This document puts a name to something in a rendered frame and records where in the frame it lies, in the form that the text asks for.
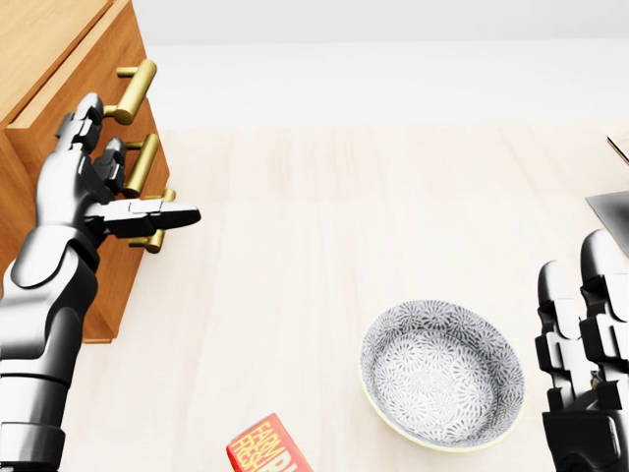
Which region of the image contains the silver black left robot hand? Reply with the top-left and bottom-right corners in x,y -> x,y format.
37,91 -> 202,248

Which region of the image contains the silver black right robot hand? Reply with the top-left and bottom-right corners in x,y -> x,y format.
535,227 -> 629,472

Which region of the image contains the wooden cabinet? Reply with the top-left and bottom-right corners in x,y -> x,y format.
0,0 -> 172,346

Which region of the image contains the black white patterned bowl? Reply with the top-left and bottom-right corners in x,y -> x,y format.
359,300 -> 527,451

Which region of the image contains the flat dark stove plate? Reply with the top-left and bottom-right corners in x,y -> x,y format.
584,193 -> 629,243

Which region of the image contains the dark board with pale edge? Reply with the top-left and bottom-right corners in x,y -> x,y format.
605,134 -> 629,167

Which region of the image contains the red printed food box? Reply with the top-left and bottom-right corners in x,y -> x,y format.
225,412 -> 315,472

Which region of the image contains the brass drawer handle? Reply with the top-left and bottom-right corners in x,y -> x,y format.
121,132 -> 162,200
128,188 -> 178,256
102,58 -> 159,126

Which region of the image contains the wooden drawer with brass handle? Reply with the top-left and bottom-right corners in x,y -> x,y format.
73,166 -> 172,341
9,95 -> 171,232
3,0 -> 151,163

